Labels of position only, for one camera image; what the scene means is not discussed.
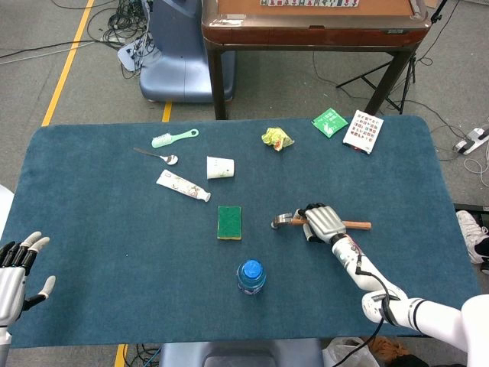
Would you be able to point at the face-up mahjong tile row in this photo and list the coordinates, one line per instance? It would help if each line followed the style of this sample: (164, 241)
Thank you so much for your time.
(309, 2)

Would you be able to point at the green sachet packet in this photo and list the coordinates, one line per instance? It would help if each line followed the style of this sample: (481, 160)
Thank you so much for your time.
(329, 122)

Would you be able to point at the clear plastic bag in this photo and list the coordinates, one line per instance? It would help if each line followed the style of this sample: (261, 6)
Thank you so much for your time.
(347, 353)

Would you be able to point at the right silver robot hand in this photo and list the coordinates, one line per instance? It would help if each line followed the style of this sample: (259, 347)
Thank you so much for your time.
(324, 221)

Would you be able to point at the brown mahjong table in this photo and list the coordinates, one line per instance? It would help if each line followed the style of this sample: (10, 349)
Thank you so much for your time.
(313, 32)

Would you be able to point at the white sneaker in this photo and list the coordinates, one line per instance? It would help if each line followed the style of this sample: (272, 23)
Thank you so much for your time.
(468, 229)

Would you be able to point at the blue felt table cover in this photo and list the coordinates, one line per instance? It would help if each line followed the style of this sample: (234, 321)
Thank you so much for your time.
(114, 229)

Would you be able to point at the green and yellow sponge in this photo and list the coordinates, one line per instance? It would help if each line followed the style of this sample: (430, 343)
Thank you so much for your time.
(229, 223)

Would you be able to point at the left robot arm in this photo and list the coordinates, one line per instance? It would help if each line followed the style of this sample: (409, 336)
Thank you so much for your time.
(4, 344)

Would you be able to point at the white toothpaste tube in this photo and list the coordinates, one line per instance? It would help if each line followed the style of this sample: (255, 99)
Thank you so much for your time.
(179, 184)

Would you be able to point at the light green brush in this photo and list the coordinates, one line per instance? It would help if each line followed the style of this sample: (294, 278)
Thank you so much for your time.
(162, 140)

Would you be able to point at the blue capped water bottle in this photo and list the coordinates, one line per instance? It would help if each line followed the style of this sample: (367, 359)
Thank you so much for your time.
(251, 277)

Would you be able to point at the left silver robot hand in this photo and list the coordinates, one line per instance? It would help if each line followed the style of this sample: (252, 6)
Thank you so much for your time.
(11, 283)

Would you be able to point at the white power strip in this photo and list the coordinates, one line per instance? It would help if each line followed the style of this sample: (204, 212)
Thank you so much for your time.
(471, 139)

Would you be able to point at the metal spoon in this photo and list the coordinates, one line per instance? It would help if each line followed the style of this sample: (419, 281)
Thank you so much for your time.
(170, 159)

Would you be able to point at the white printed tile box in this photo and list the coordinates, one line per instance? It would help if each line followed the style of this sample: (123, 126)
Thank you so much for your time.
(363, 132)

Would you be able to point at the black tripod stand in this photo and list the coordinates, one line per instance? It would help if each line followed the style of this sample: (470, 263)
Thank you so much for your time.
(413, 70)

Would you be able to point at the white paper cup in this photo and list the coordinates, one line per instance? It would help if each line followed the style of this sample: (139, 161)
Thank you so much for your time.
(219, 167)

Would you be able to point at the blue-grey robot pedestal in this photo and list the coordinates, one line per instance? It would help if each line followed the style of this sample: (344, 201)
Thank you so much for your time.
(175, 69)

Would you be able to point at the crumpled yellow-green wrapper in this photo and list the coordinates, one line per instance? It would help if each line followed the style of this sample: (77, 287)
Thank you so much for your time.
(276, 138)

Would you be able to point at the grey-blue robot torso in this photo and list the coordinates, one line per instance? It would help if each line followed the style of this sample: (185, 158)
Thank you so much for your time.
(240, 353)

